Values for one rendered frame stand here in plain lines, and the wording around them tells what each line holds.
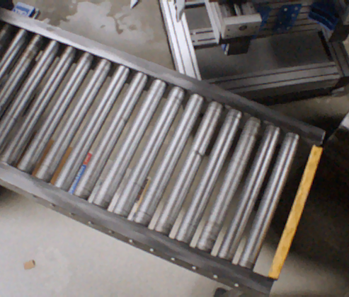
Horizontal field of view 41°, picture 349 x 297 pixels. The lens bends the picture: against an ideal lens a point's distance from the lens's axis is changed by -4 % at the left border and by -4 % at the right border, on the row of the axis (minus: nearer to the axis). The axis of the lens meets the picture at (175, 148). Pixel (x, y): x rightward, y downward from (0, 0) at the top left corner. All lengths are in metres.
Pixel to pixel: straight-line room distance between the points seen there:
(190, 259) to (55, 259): 0.98
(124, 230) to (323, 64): 1.39
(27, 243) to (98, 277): 0.36
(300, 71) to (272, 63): 0.14
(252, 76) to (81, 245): 1.09
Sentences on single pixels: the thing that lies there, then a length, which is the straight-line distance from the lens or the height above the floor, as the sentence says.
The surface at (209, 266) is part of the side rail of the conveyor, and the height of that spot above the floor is 0.80.
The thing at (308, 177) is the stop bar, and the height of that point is 0.82.
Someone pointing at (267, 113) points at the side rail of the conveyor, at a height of 0.80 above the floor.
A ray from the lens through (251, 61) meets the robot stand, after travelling 2.33.
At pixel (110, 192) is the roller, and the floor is 0.79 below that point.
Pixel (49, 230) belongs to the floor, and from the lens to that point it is 2.25.
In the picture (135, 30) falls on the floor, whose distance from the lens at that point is 2.64.
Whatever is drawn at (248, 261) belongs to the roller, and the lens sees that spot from 1.39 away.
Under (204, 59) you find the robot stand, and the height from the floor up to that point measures 0.21.
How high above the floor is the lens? 2.15
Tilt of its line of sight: 68 degrees down
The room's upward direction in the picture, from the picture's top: 6 degrees clockwise
